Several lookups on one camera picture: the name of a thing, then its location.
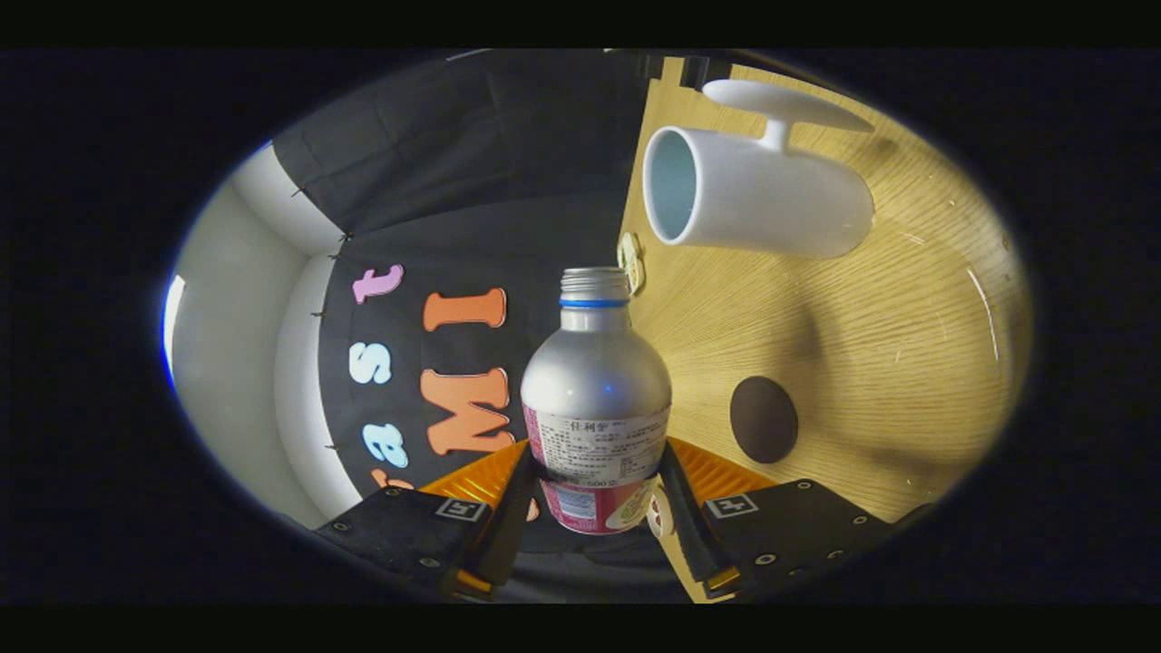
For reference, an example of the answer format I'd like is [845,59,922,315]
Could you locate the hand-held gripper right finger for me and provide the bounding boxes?
[658,437,894,599]

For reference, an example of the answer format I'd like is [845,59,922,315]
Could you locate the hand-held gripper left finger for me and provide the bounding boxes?
[313,440,538,601]

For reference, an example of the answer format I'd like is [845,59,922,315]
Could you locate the dark round coaster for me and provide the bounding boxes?
[729,375,800,465]

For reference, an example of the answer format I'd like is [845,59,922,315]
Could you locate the silver juice bottle red label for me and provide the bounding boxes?
[520,267,673,536]

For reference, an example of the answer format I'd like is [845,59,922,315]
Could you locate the white cup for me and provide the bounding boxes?
[642,79,876,261]

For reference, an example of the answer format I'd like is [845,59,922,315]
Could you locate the wooden table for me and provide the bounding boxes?
[617,56,1035,604]

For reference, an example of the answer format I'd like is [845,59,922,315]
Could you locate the white divided snack tray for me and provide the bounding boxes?
[617,231,647,297]

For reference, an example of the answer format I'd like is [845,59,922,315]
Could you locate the black backdrop cloth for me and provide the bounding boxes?
[272,50,659,581]

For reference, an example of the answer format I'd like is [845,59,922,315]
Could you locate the ceiling light panel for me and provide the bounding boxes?
[162,272,187,391]

